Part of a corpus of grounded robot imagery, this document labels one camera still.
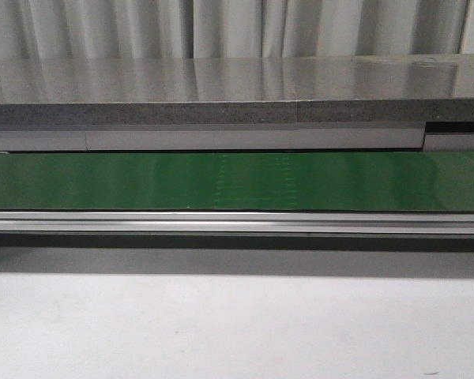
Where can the green conveyor belt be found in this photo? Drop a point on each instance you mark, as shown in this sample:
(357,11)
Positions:
(252,181)

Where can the grey stone counter slab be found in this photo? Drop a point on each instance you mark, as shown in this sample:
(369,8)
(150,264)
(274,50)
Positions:
(174,91)

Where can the white pleated curtain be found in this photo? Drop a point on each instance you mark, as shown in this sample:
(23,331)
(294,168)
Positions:
(227,29)

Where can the aluminium conveyor rear rail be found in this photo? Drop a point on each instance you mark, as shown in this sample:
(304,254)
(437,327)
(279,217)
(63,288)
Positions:
(429,136)

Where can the aluminium conveyor rail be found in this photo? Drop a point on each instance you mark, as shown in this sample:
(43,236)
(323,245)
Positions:
(255,223)
(429,136)

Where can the aluminium conveyor front rail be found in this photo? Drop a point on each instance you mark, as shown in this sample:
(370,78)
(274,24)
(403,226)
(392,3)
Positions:
(255,223)

